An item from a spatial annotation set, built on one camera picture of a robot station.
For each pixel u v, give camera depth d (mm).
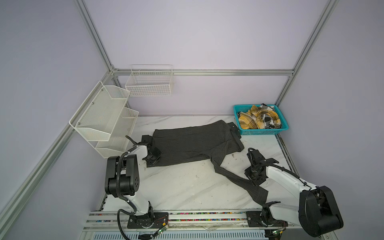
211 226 732
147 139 787
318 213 411
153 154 843
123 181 471
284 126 1037
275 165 578
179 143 1037
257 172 650
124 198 502
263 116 1073
